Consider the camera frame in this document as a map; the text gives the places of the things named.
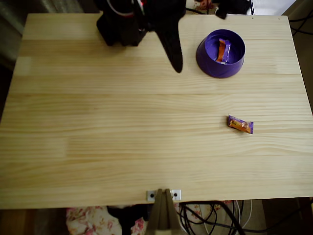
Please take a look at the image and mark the red white servo wires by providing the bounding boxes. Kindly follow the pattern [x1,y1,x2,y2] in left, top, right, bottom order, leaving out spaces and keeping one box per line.
[106,0,147,18]

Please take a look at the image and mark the black fabric item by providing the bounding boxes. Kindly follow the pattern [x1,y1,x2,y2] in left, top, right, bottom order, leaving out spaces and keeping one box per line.
[107,205,149,235]

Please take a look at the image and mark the floral patterned cushion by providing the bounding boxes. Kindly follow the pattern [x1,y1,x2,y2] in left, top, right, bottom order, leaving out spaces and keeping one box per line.
[193,0,217,11]

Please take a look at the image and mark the floral pink cloth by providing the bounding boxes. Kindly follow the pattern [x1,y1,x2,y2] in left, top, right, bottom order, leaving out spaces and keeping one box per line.
[66,206,148,235]

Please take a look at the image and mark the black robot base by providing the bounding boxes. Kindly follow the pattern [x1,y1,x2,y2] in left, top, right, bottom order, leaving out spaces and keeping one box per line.
[96,11,147,47]

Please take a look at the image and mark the silver metal bracket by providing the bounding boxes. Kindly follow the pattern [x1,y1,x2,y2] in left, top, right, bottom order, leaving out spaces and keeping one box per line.
[146,189,182,202]

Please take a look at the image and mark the thin black cable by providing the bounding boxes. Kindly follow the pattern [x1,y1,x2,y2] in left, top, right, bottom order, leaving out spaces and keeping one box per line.
[179,202,313,233]

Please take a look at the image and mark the purple orange candy bar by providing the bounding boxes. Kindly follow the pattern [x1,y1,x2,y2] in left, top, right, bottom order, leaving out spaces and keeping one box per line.
[216,38,232,65]
[227,115,254,135]

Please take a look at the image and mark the purple plastic bowl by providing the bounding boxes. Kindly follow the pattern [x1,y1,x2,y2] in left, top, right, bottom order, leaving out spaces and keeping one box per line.
[195,29,246,79]

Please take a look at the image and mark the olive camera stand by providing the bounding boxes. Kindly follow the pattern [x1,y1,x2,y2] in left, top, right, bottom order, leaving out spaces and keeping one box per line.
[146,188,182,235]

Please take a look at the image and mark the white cable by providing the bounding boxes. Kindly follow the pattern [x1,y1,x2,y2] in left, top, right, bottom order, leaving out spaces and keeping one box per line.
[202,199,253,235]

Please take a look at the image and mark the thick black cable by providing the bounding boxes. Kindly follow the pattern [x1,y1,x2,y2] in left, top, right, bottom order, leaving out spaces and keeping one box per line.
[200,200,246,235]

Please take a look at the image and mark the grey curtain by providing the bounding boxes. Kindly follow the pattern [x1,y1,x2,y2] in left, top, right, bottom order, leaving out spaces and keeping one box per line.
[0,0,85,71]

